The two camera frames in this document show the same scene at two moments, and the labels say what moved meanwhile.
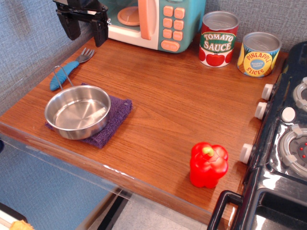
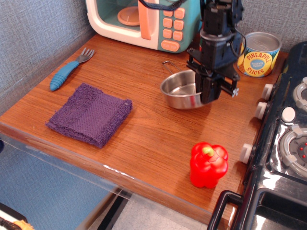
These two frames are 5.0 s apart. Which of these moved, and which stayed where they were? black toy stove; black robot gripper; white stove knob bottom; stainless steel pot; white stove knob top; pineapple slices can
Moved: black robot gripper; stainless steel pot
Stayed: pineapple slices can; white stove knob top; white stove knob bottom; black toy stove
